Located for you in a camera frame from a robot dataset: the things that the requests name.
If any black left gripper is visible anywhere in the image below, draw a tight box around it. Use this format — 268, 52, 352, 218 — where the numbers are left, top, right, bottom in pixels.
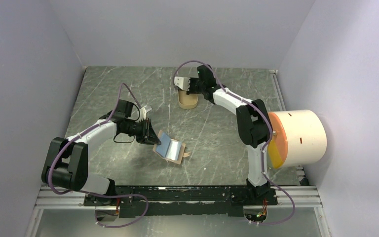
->
123, 118, 161, 146

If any beige leather card holder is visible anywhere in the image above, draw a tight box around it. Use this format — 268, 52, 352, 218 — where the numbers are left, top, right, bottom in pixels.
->
152, 130, 191, 164

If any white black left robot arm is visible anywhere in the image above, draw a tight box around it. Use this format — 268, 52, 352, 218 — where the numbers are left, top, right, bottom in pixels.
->
41, 99, 161, 205

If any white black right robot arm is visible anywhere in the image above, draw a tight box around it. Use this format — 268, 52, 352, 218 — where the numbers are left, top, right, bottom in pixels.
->
188, 65, 272, 204

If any beige oval plastic tray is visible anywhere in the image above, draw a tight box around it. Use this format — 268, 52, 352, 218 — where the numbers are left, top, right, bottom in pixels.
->
178, 90, 198, 110

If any cream cylinder with orange face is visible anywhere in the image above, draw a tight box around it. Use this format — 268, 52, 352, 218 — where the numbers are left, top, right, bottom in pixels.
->
267, 110, 327, 169

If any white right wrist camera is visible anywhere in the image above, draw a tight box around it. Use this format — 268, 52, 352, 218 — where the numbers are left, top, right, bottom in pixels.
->
173, 76, 191, 91

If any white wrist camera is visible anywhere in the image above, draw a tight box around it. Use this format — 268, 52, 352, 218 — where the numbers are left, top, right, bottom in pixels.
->
173, 76, 191, 91
138, 105, 152, 121

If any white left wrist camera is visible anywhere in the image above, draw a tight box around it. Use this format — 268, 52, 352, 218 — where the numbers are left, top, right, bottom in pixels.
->
138, 105, 152, 121

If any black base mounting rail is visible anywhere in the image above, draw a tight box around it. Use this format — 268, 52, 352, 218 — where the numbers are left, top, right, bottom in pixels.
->
83, 184, 278, 218

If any aluminium frame rail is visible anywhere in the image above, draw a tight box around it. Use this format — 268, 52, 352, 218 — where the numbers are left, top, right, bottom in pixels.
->
34, 186, 323, 210

